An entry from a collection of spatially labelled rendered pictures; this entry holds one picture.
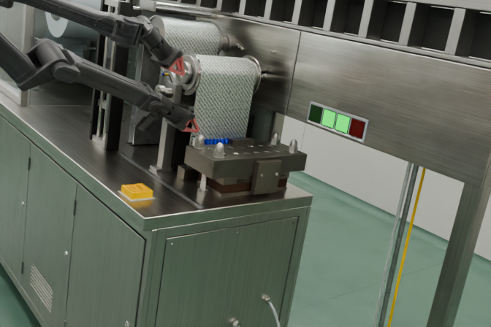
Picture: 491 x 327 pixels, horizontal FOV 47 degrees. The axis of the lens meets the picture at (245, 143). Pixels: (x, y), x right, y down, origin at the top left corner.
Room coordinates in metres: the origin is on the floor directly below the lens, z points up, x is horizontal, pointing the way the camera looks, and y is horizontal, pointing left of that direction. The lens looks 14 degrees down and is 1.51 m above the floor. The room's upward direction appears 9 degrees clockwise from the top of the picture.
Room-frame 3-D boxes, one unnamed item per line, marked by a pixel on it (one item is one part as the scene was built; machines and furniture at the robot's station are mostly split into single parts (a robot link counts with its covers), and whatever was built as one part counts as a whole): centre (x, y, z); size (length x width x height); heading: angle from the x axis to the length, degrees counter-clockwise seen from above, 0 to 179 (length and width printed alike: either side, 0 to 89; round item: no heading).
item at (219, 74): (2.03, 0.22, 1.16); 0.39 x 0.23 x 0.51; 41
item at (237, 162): (1.81, -0.02, 1.00); 0.40 x 0.16 x 0.06; 131
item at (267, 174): (1.75, -0.09, 0.97); 0.10 x 0.03 x 0.11; 131
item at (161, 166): (1.85, 0.28, 1.05); 0.06 x 0.05 x 0.31; 131
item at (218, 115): (1.88, 0.09, 1.11); 0.23 x 0.01 x 0.18; 131
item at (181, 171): (1.88, 0.09, 0.92); 0.28 x 0.04 x 0.04; 131
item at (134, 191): (1.57, 0.30, 0.91); 0.07 x 0.07 x 0.02; 41
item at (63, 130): (2.58, 0.81, 0.88); 2.52 x 0.66 x 0.04; 41
